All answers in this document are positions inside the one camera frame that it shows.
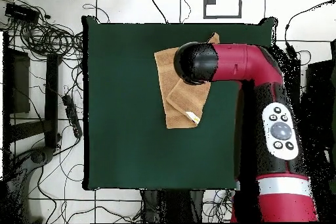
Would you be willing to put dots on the orange terry towel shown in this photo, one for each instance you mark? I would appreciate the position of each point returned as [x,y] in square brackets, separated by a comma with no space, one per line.
[181,103]

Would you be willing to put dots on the dark green table cloth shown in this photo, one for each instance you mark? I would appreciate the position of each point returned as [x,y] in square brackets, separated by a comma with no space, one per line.
[123,90]

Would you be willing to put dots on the black metal stand frame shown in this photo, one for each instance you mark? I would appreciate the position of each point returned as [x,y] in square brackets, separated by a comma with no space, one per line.
[319,90]
[51,90]

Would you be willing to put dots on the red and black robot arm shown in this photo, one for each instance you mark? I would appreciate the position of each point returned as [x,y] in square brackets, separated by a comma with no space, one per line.
[236,61]

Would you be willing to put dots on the black adapter box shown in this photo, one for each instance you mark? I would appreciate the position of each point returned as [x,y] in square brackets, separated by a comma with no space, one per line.
[21,12]

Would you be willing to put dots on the black power strip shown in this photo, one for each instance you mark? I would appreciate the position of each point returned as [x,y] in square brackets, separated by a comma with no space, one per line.
[72,116]

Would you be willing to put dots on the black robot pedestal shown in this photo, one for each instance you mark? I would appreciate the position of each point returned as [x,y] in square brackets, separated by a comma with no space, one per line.
[170,205]

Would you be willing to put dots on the grey stand foot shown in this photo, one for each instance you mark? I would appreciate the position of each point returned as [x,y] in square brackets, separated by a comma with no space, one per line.
[39,155]

